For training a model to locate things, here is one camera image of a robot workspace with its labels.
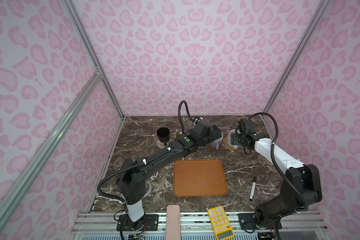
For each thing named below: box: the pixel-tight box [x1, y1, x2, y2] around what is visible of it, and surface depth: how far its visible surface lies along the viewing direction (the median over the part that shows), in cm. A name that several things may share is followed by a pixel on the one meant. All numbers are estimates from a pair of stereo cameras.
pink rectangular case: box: [165, 204, 181, 240], surface depth 72 cm
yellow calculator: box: [207, 205, 235, 240], surface depth 73 cm
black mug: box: [156, 127, 170, 146], surface depth 98 cm
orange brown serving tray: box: [173, 159, 228, 197], surface depth 90 cm
